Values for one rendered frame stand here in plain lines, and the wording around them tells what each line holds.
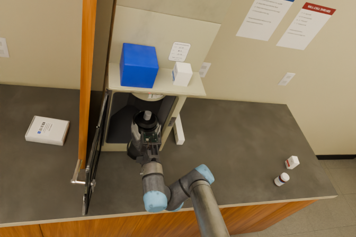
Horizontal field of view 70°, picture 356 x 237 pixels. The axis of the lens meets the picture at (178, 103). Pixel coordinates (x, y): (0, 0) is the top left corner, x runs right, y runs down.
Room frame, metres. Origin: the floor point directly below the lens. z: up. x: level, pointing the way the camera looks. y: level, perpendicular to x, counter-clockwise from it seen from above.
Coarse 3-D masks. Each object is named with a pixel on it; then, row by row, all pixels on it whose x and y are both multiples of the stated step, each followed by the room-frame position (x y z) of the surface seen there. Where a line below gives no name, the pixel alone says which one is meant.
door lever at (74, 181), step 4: (80, 160) 0.40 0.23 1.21; (76, 164) 0.39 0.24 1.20; (80, 164) 0.39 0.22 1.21; (76, 168) 0.37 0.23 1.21; (80, 168) 0.38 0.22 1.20; (76, 172) 0.36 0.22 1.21; (76, 176) 0.35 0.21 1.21; (72, 180) 0.33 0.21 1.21; (76, 180) 0.34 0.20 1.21; (80, 180) 0.34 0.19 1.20; (84, 184) 0.34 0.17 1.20
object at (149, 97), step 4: (136, 96) 0.69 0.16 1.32; (140, 96) 0.69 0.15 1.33; (144, 96) 0.70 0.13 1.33; (148, 96) 0.70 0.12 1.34; (152, 96) 0.71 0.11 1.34; (156, 96) 0.72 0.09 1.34; (160, 96) 0.73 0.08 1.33; (164, 96) 0.76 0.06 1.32; (148, 100) 0.70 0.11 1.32; (152, 100) 0.71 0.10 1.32; (156, 100) 0.72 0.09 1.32
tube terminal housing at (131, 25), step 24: (120, 24) 0.61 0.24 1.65; (144, 24) 0.64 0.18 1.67; (168, 24) 0.68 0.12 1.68; (192, 24) 0.71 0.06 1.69; (216, 24) 0.75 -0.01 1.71; (120, 48) 0.62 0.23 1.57; (168, 48) 0.69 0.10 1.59; (192, 48) 0.73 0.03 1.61; (168, 120) 0.77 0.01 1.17; (120, 144) 0.65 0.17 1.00
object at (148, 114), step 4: (140, 112) 0.67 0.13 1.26; (144, 112) 0.68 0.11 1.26; (148, 112) 0.66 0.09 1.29; (136, 116) 0.65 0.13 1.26; (140, 116) 0.65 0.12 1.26; (144, 116) 0.65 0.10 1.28; (148, 116) 0.65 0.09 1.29; (152, 116) 0.68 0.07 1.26; (136, 120) 0.63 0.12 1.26; (140, 120) 0.63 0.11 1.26; (144, 120) 0.64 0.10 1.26; (148, 120) 0.65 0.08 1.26; (152, 120) 0.66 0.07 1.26; (156, 120) 0.67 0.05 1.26; (140, 124) 0.62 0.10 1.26; (144, 124) 0.62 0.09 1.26; (148, 124) 0.63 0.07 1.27; (152, 124) 0.64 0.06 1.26; (148, 128) 0.62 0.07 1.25
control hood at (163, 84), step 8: (112, 64) 0.60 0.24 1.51; (112, 72) 0.57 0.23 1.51; (160, 72) 0.66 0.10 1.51; (168, 72) 0.68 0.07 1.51; (192, 72) 0.73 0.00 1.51; (112, 80) 0.53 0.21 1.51; (160, 80) 0.62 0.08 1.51; (168, 80) 0.64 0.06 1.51; (192, 80) 0.69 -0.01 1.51; (200, 80) 0.71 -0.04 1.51; (112, 88) 0.51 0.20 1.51; (120, 88) 0.52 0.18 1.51; (128, 88) 0.53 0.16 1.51; (136, 88) 0.55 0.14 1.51; (144, 88) 0.56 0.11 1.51; (152, 88) 0.57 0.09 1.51; (160, 88) 0.59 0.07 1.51; (168, 88) 0.61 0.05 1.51; (176, 88) 0.62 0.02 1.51; (184, 88) 0.64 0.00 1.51; (192, 88) 0.65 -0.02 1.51; (200, 88) 0.67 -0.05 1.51; (200, 96) 0.65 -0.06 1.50
